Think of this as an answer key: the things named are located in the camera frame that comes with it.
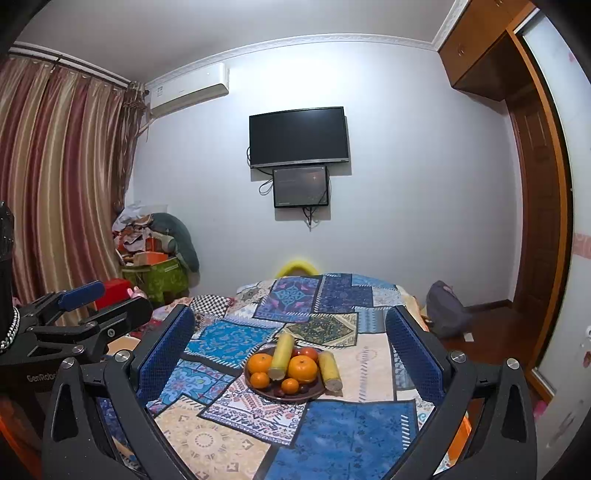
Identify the red tomato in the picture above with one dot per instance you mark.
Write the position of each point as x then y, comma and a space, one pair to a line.
310, 354

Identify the curtain rail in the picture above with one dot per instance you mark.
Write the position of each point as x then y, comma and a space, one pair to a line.
74, 62

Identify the patchwork printed blanket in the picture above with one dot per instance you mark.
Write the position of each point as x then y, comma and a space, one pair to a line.
351, 429

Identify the pink toy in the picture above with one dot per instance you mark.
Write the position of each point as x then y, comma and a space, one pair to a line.
137, 293

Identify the large orange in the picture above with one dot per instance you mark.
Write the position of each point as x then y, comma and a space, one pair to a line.
303, 369
259, 363

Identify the white air conditioner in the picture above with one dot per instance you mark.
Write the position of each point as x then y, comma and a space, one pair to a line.
189, 90

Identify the wooden door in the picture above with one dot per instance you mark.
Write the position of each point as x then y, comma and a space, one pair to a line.
538, 207

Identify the small tangerine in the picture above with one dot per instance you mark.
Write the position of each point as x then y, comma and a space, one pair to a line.
290, 386
259, 380

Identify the grey-green cushion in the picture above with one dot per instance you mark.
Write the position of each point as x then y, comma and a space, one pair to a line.
180, 240

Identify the striped brown curtain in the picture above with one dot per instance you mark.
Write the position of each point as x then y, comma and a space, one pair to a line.
60, 184

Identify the yellow chair back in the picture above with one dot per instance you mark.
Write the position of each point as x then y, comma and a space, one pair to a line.
295, 265

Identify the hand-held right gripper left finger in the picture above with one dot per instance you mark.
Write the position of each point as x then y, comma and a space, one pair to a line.
166, 355

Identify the brown round plate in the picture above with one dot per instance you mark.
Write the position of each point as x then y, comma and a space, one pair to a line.
315, 391

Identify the small dark red fruit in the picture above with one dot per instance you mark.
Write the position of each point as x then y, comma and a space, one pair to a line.
278, 392
303, 390

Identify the black wall television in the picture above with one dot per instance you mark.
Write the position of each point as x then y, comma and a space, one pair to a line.
298, 136

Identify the wooden overhead cabinet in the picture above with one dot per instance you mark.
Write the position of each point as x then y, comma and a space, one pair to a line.
480, 50

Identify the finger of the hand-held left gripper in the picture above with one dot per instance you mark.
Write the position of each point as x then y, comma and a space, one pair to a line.
81, 295
124, 316

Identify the pile of cardboard clutter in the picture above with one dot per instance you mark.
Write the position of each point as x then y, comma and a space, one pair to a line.
138, 235

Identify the grey backpack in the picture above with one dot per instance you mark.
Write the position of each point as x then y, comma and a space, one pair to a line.
445, 309

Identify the small black monitor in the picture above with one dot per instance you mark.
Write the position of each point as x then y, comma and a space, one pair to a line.
300, 187

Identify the green patterned box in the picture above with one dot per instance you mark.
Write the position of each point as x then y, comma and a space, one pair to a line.
157, 279

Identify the red box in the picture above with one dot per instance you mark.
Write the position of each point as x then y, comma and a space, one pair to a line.
115, 293

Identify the white wardrobe door pink stickers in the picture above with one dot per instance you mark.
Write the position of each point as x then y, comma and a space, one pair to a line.
572, 230

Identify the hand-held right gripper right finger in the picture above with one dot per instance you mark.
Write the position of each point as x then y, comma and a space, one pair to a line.
411, 350

